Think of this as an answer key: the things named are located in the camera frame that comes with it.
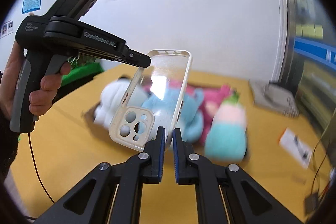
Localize beige clear phone case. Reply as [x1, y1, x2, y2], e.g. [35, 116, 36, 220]
[109, 50, 192, 152]

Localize pink green plush pig toy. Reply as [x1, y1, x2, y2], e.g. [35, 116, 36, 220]
[204, 92, 247, 162]

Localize blue plush cat toy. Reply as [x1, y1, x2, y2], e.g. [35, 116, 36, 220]
[141, 87, 206, 148]

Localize left human hand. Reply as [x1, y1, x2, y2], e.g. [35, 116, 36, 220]
[0, 40, 72, 122]

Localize green cloth table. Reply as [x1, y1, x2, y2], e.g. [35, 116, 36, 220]
[61, 63, 104, 86]

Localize white panda plush toy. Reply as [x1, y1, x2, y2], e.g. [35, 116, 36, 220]
[100, 78, 149, 128]

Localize black power adapter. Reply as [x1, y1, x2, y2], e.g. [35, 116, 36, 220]
[303, 192, 321, 215]

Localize brown cardboard box tray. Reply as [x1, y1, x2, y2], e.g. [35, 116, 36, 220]
[83, 103, 109, 138]

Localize white paper card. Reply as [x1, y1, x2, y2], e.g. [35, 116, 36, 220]
[279, 128, 313, 169]

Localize pink plush bear toy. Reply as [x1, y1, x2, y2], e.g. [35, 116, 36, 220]
[141, 81, 232, 143]

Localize grey cloth bag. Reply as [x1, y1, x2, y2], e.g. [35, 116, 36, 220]
[248, 80, 299, 118]

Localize yellow sticky notes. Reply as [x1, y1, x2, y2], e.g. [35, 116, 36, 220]
[296, 24, 323, 39]

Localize black cable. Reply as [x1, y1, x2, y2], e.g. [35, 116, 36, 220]
[309, 118, 334, 198]

